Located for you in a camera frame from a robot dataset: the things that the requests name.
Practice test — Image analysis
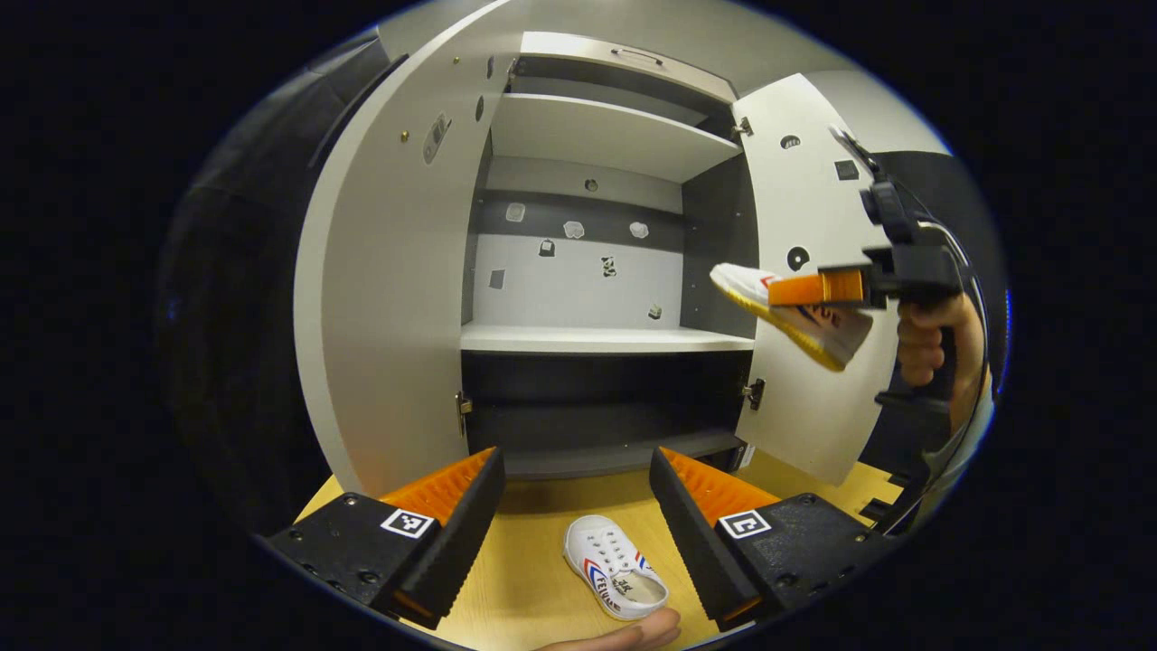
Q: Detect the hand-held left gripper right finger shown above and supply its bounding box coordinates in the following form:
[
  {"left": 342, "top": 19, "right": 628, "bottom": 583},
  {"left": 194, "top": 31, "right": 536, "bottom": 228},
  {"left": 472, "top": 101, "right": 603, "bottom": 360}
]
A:
[{"left": 649, "top": 446, "right": 896, "bottom": 632}]

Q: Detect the white shoe cabinet door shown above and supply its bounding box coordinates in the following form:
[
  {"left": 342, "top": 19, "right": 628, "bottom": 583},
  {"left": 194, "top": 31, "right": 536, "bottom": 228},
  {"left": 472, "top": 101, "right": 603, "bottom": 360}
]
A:
[
  {"left": 294, "top": 0, "right": 525, "bottom": 498},
  {"left": 730, "top": 72, "right": 905, "bottom": 487}
]

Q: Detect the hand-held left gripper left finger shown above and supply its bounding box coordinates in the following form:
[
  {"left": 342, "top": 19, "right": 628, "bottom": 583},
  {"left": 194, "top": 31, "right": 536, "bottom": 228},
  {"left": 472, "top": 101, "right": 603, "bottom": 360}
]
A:
[{"left": 262, "top": 446, "right": 507, "bottom": 631}]

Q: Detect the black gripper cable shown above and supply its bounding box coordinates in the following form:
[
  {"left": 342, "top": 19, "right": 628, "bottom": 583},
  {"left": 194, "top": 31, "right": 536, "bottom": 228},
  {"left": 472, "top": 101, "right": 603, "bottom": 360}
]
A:
[{"left": 827, "top": 125, "right": 991, "bottom": 539}]

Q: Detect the white canvas shoe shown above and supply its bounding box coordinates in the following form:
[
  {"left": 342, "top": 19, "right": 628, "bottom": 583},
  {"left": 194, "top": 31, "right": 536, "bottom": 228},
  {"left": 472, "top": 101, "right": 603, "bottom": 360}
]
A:
[
  {"left": 710, "top": 262, "right": 875, "bottom": 373},
  {"left": 562, "top": 514, "right": 670, "bottom": 622}
]

